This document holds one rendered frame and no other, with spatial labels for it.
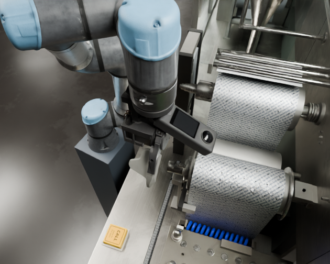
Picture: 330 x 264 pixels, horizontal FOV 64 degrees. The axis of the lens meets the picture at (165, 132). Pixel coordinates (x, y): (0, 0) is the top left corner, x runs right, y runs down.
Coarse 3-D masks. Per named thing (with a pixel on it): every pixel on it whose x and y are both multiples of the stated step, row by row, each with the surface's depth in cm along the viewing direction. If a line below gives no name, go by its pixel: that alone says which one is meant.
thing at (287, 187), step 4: (192, 160) 73; (192, 164) 72; (188, 176) 72; (288, 176) 70; (188, 180) 73; (288, 180) 69; (188, 184) 73; (288, 184) 68; (288, 188) 68; (284, 192) 68; (288, 192) 67; (284, 196) 67; (284, 200) 68; (284, 204) 68; (280, 208) 69; (280, 212) 70
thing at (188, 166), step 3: (189, 156) 78; (189, 159) 76; (189, 162) 75; (186, 165) 74; (189, 165) 74; (186, 168) 74; (189, 168) 74; (186, 171) 74; (189, 171) 74; (186, 174) 74; (183, 177) 75; (186, 177) 75; (186, 180) 76
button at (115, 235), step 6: (108, 228) 99; (114, 228) 99; (120, 228) 99; (126, 228) 99; (108, 234) 98; (114, 234) 98; (120, 234) 98; (126, 234) 100; (108, 240) 96; (114, 240) 96; (120, 240) 96; (114, 246) 96; (120, 246) 96
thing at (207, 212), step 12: (192, 204) 81; (204, 204) 78; (216, 204) 76; (192, 216) 88; (204, 216) 85; (216, 216) 82; (228, 216) 80; (240, 216) 77; (252, 216) 75; (228, 228) 87; (240, 228) 84; (252, 228) 81
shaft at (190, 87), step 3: (180, 84) 87; (183, 84) 87; (186, 84) 86; (189, 84) 86; (192, 84) 86; (195, 84) 86; (180, 87) 88; (183, 87) 87; (186, 87) 86; (189, 87) 86; (192, 87) 85; (195, 87) 85; (186, 90) 87; (189, 90) 86; (192, 90) 86; (195, 90) 85
